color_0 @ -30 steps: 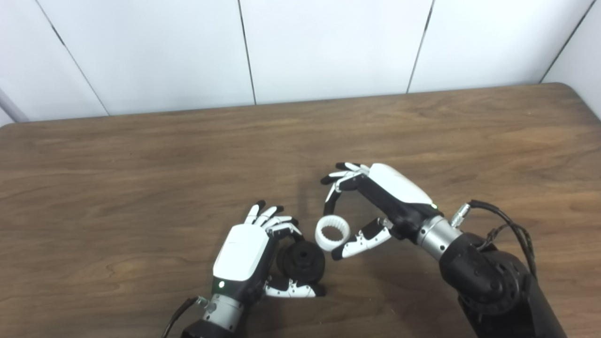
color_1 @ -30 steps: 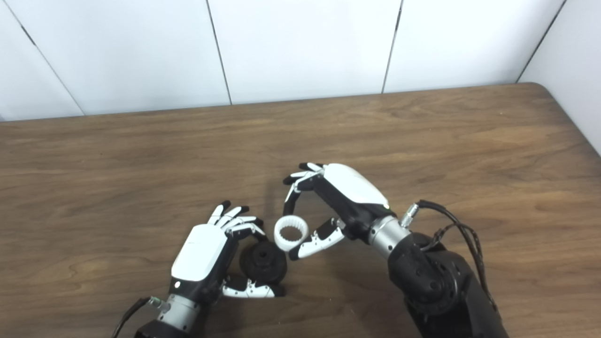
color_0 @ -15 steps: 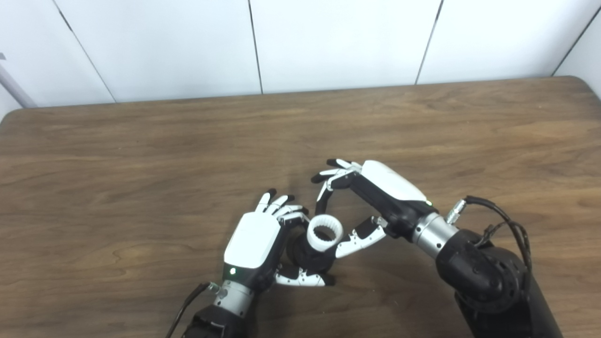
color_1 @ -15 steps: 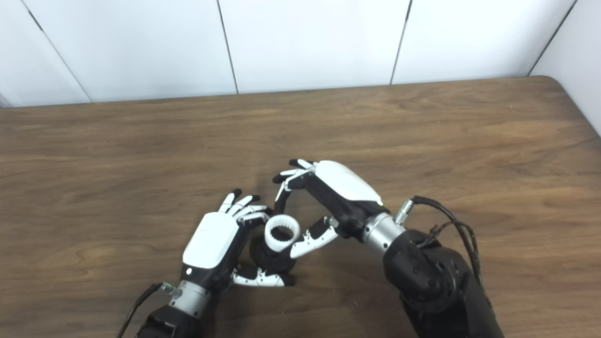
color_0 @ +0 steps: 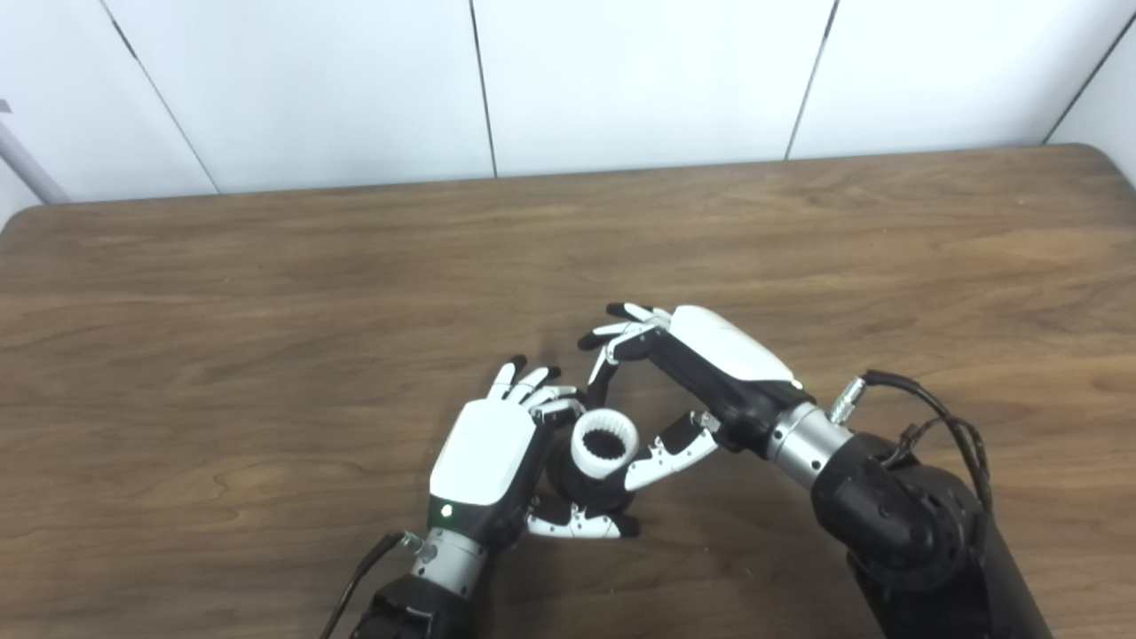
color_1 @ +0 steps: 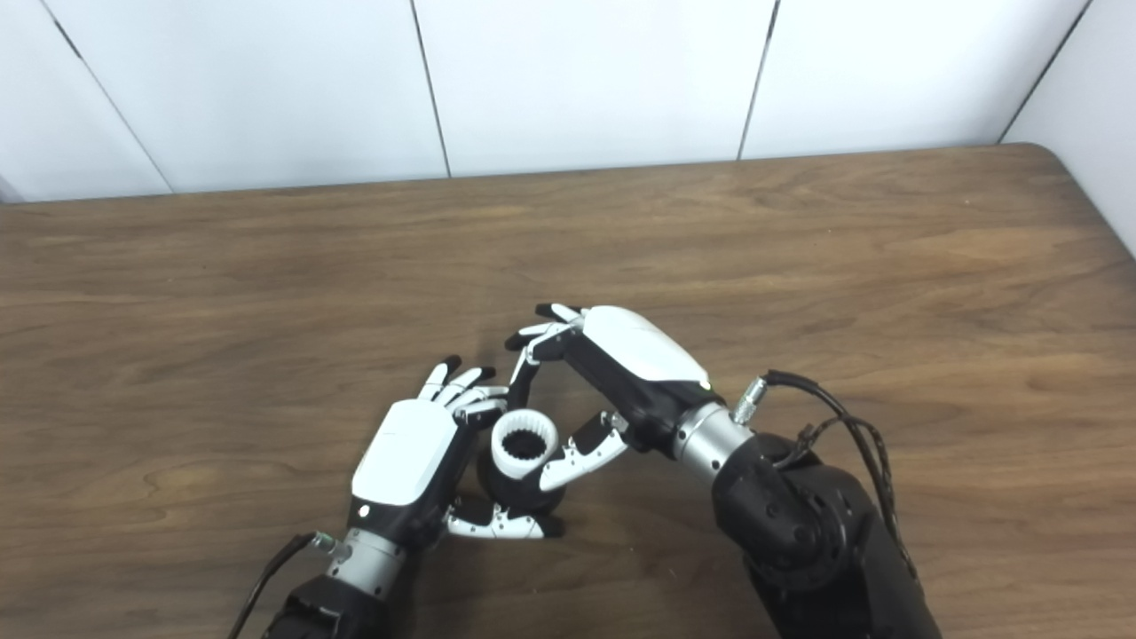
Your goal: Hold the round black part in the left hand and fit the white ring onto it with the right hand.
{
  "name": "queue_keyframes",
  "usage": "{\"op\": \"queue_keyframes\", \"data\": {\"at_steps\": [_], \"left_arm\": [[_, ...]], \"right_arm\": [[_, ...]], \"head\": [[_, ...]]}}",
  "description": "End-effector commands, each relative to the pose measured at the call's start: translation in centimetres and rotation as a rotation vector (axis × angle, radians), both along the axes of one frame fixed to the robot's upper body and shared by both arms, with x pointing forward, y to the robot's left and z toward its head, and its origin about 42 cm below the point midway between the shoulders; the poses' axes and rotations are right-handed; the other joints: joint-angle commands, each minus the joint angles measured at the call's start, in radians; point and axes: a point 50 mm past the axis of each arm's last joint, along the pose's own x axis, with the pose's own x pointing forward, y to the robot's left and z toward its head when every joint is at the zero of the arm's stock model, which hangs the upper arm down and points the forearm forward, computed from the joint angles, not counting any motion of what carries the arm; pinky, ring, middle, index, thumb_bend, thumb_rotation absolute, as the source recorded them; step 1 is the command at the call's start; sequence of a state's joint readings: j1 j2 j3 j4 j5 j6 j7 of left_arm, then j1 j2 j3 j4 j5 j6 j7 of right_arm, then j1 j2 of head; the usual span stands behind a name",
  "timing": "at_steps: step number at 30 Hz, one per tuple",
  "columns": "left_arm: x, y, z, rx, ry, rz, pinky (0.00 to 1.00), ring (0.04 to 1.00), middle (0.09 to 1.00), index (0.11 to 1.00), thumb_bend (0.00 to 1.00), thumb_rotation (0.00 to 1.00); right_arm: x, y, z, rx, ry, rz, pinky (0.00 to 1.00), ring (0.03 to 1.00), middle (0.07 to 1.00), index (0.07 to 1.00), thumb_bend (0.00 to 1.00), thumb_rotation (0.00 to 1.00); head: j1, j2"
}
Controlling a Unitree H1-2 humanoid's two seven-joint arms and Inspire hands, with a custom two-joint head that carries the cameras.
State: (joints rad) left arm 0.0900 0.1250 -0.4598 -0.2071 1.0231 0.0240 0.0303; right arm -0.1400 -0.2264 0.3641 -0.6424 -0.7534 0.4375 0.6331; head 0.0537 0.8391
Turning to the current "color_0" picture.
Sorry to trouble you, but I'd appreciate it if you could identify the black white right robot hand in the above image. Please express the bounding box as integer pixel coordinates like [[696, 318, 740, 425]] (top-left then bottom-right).
[[577, 303, 813, 493]]

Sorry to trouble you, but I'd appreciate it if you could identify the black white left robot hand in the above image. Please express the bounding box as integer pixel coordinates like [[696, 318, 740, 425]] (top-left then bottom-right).
[[429, 355, 640, 556]]

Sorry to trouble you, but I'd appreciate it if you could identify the white plastic ring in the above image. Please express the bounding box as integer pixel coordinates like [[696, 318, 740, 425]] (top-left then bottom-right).
[[570, 409, 640, 481]]

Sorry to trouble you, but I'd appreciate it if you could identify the round black plastic part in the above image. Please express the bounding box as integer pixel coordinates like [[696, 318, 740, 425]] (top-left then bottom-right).
[[546, 444, 636, 517]]

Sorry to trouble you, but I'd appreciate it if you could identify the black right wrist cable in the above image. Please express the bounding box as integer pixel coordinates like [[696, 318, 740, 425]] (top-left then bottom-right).
[[830, 370, 993, 511]]

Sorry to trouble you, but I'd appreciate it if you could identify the grey wall corner post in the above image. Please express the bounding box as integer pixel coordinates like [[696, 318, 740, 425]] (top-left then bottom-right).
[[0, 99, 70, 205]]

